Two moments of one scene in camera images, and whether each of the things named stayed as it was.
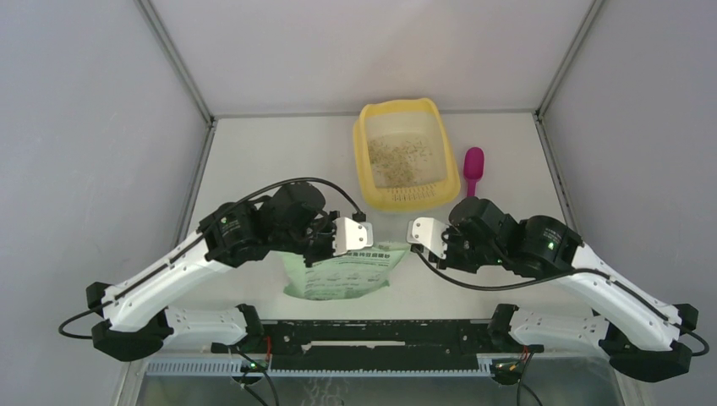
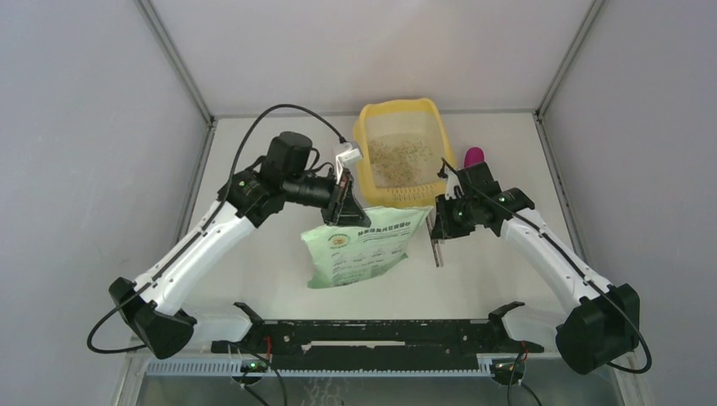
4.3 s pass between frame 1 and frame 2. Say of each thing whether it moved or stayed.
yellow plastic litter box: stayed
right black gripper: moved
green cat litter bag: moved
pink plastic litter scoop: stayed
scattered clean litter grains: stayed
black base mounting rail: stayed
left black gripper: moved
